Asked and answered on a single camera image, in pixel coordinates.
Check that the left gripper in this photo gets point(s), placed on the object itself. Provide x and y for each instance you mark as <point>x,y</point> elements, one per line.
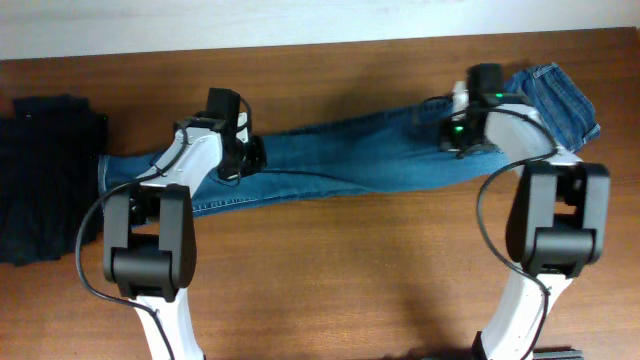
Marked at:
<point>251,160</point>

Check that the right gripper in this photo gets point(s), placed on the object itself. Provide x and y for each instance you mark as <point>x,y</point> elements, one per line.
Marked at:
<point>448,144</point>

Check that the blue denim jeans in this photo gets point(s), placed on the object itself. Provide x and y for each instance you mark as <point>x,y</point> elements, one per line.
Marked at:
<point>388,151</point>

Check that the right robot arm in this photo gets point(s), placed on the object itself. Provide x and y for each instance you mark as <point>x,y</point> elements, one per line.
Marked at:
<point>556,224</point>

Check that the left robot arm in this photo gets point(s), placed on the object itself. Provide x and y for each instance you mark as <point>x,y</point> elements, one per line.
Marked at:
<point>150,250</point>

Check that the black folded garment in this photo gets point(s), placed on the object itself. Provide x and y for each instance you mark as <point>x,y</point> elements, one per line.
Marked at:
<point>50,150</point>

